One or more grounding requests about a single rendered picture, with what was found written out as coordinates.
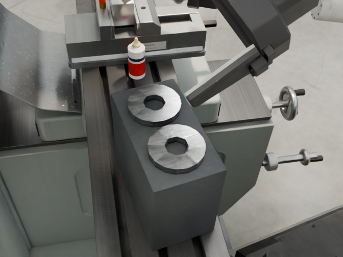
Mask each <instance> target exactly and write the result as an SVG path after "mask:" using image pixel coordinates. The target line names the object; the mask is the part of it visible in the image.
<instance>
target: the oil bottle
mask: <svg viewBox="0 0 343 257"><path fill-rule="evenodd" d="M128 66H129V76H130V77H131V78H132V79H135V80H139V79H141V78H143V77H144V76H145V46H144V45H143V44H142V43H140V42H139V41H138V39H137V37H136V38H135V40H134V41H133V42H132V43H131V44H129V46H128Z"/></svg>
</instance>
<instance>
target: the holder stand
mask: <svg viewBox="0 0 343 257"><path fill-rule="evenodd" d="M111 107H112V118H113V129H114V141H115V152H116V160H117V162H118V165H119V167H120V170H121V173H122V175H123V177H124V180H125V183H126V185H127V188H128V190H129V193H130V195H131V198H132V201H133V204H134V206H135V209H136V211H137V214H138V216H139V219H140V222H141V224H142V227H143V229H144V232H145V234H146V237H147V239H148V242H149V244H150V247H151V249H152V251H155V250H158V249H161V248H164V247H167V246H170V245H173V244H176V243H179V242H182V241H185V240H188V239H191V238H193V237H196V236H199V235H202V234H205V233H208V232H211V231H213V230H214V226H215V222H216V217H217V213H218V208H219V203H220V200H221V196H222V191H223V187H224V182H225V178H226V173H227V169H226V167H225V166H224V164H223V162H222V160H221V159H220V157H219V155H218V154H217V152H216V150H215V148H214V147H213V145H212V143H211V142H210V140H209V138H208V136H207V135H206V133H205V131H204V130H203V128H202V126H201V124H200V123H199V121H198V119H197V118H196V116H195V114H194V112H193V111H192V109H191V107H190V105H189V104H188V102H187V100H186V99H185V97H184V95H183V94H182V92H181V90H180V88H179V87H178V85H177V83H176V82H175V80H174V79H170V80H166V81H161V82H157V83H152V84H148V85H144V86H140V87H135V88H131V89H127V90H123V91H118V92H114V93H111Z"/></svg>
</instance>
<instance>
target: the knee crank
mask: <svg viewBox="0 0 343 257"><path fill-rule="evenodd" d="M323 159H324V158H323V156H322V155H317V153H316V152H311V153H309V151H308V150H307V149H304V148H303V149H301V150H300V152H299V154H298V155H291V156H283V157H277V156H276V154H275V153H274V152H269V153H265V156H264V160H263V163H262V166H264V167H265V169H266V171H273V170H277V168H278V164H285V163H293V162H300V163H301V164H302V165H304V166H307V165H309V163H310V162H320V161H323Z"/></svg>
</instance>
